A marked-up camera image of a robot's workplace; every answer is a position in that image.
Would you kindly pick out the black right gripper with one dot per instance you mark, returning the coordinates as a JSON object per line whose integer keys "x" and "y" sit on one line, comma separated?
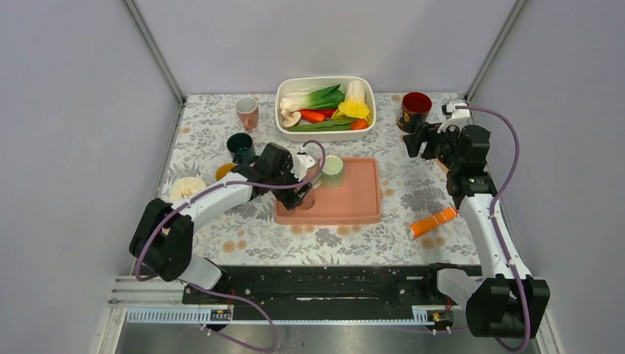
{"x": 428, "y": 133}

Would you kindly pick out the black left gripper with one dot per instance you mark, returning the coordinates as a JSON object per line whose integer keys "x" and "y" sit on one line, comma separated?
{"x": 289, "y": 198}

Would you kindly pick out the small pink mug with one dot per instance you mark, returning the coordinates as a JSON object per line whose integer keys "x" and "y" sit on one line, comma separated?
{"x": 308, "y": 201}

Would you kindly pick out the black mug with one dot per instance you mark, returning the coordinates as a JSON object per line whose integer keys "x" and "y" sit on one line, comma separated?
{"x": 414, "y": 111}

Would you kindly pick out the light green mug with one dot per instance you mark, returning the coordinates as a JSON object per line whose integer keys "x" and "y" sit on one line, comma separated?
{"x": 331, "y": 176}

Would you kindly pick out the dark teal mug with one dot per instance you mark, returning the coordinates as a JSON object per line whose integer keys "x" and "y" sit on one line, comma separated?
{"x": 241, "y": 147}

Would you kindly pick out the blue patterned mug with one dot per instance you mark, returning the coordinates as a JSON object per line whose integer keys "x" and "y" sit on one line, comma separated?
{"x": 223, "y": 170}

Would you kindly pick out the large pink mug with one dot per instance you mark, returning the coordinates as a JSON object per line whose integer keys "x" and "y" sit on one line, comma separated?
{"x": 248, "y": 112}

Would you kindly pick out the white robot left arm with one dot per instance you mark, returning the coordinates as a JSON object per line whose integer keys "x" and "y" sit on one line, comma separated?
{"x": 163, "y": 240}

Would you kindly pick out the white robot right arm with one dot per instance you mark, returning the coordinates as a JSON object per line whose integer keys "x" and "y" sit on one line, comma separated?
{"x": 509, "y": 302}

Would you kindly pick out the pink rectangular tray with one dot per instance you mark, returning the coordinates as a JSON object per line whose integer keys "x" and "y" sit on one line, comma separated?
{"x": 357, "y": 201}

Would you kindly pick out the yellow napa cabbage toy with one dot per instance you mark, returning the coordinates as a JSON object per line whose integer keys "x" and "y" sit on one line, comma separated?
{"x": 354, "y": 104}

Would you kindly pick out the mushroom toy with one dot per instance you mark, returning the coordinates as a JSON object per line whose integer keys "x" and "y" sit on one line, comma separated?
{"x": 290, "y": 118}

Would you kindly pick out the floral tablecloth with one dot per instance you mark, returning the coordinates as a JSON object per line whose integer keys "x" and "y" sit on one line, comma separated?
{"x": 410, "y": 189}

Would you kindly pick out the orange white marker box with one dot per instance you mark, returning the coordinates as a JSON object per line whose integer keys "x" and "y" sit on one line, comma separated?
{"x": 429, "y": 223}

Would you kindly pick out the green bok choy toy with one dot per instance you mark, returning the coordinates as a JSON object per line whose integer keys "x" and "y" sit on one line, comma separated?
{"x": 325, "y": 98}

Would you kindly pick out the white rectangular basin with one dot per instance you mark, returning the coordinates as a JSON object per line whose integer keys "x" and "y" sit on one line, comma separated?
{"x": 312, "y": 84}

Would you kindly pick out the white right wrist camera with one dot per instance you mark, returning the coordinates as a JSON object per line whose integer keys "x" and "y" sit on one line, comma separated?
{"x": 456, "y": 113}

